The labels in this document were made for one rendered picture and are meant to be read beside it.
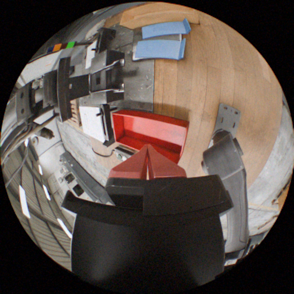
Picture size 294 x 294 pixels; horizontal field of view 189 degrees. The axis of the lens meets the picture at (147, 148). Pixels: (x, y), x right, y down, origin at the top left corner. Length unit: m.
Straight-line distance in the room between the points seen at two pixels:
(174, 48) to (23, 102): 0.38
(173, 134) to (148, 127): 0.09
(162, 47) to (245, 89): 0.25
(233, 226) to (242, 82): 0.33
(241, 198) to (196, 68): 0.30
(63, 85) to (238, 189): 0.40
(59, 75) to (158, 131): 0.35
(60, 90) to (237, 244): 0.50
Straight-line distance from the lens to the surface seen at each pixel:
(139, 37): 0.38
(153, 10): 0.50
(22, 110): 0.28
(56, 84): 0.28
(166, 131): 0.33
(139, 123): 0.37
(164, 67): 0.32
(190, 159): 0.36
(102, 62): 0.37
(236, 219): 0.21
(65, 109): 0.27
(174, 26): 0.36
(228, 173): 0.17
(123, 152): 0.46
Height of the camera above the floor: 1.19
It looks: 46 degrees down
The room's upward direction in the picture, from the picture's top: 134 degrees counter-clockwise
